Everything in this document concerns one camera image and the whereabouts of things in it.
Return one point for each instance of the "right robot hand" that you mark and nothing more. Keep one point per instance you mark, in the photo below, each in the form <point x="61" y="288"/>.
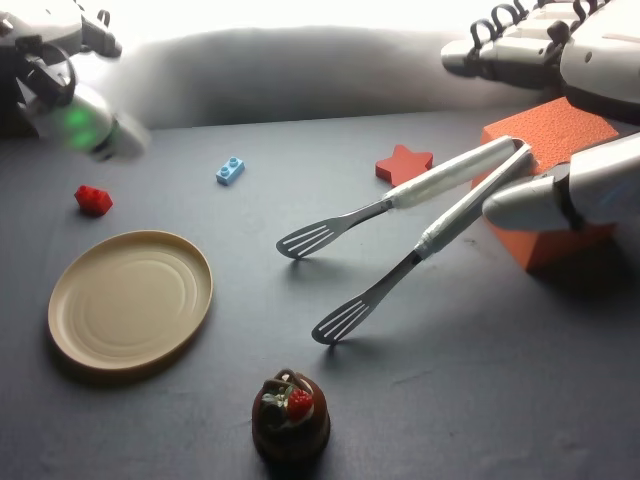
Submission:
<point x="600" y="45"/>

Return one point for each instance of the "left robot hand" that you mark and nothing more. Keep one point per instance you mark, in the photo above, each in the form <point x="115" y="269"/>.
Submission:
<point x="95" y="125"/>

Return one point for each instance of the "chocolate toy cake with strawberry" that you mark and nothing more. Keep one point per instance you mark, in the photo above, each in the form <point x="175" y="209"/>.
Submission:
<point x="290" y="425"/>

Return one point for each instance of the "beige round plate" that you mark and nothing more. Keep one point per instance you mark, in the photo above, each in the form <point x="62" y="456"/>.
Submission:
<point x="130" y="305"/>

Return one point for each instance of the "red toy brick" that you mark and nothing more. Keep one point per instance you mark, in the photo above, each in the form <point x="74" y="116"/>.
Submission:
<point x="93" y="201"/>

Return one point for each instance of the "orange foam block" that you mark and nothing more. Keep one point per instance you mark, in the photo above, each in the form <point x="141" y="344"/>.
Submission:
<point x="550" y="130"/>

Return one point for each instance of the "light blue toy brick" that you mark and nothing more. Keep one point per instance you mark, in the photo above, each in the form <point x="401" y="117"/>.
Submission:
<point x="230" y="171"/>

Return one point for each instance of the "white backdrop sheet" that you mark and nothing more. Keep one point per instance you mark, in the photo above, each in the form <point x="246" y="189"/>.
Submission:
<point x="300" y="70"/>

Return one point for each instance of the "red star block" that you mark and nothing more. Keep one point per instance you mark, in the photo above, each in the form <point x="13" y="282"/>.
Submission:
<point x="404" y="164"/>

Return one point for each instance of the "grey table cloth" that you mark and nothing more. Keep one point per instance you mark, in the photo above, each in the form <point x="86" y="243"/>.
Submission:
<point x="450" y="400"/>

